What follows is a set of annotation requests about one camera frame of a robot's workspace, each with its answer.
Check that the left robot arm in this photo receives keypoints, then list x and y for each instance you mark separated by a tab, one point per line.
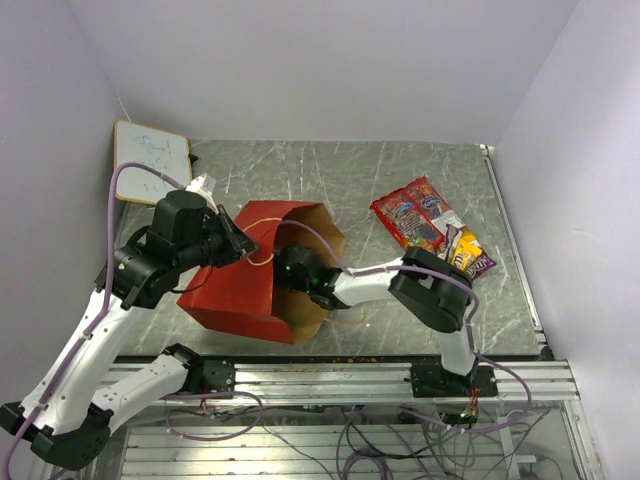
68	418

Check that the small whiteboard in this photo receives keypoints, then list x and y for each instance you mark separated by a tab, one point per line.
163	151

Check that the purple candy packet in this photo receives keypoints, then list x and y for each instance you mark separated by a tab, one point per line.
481	265

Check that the large red snack bag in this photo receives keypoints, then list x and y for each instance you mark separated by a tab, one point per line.
417	215

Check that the brown chocolate bar wrapper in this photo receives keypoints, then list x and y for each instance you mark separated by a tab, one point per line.
451	240

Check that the red paper bag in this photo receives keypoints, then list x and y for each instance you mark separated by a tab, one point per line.
243	298

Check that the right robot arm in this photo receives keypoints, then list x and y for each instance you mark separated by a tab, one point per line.
435	292

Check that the aluminium frame rail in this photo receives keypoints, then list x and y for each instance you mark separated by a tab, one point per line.
360	380

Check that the yellow candy packet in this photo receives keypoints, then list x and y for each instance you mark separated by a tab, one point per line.
468	249

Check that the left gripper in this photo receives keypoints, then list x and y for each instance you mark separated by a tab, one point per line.
237	242

